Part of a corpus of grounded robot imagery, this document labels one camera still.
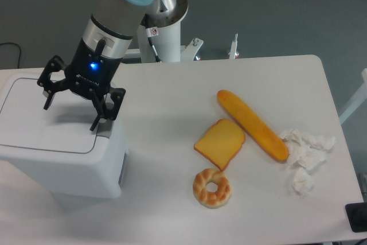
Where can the white clamp post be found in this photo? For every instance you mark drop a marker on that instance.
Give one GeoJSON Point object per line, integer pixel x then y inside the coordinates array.
{"type": "Point", "coordinates": [233, 52]}

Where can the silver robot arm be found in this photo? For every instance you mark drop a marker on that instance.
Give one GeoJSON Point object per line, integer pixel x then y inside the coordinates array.
{"type": "Point", "coordinates": [115, 20]}

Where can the toast bread slice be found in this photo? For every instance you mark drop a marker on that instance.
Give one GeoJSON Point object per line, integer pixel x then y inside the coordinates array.
{"type": "Point", "coordinates": [221, 142]}

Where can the braided ring bread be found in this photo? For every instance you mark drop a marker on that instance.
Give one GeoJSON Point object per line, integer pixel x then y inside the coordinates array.
{"type": "Point", "coordinates": [212, 188]}

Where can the large crumpled white tissue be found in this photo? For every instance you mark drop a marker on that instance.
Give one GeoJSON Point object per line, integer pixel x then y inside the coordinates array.
{"type": "Point", "coordinates": [306, 150]}

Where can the long orange baguette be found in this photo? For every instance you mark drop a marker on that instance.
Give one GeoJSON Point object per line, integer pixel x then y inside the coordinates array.
{"type": "Point", "coordinates": [260, 132]}

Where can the white frame at right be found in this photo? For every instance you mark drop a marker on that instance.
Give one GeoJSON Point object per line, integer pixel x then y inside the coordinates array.
{"type": "Point", "coordinates": [355, 101]}

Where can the white trash can lid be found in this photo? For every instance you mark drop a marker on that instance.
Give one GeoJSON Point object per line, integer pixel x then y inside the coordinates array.
{"type": "Point", "coordinates": [64, 127]}

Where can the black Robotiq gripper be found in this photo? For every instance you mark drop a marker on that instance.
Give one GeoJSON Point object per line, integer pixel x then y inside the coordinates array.
{"type": "Point", "coordinates": [91, 74]}

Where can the small crumpled white tissue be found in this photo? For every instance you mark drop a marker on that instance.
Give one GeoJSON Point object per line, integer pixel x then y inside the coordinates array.
{"type": "Point", "coordinates": [302, 182]}

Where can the white trash can body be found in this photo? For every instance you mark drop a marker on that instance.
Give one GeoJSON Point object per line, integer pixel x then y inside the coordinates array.
{"type": "Point", "coordinates": [96, 174]}

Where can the black device at edge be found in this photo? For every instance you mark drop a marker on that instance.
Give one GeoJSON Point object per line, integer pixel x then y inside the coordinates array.
{"type": "Point", "coordinates": [356, 213]}

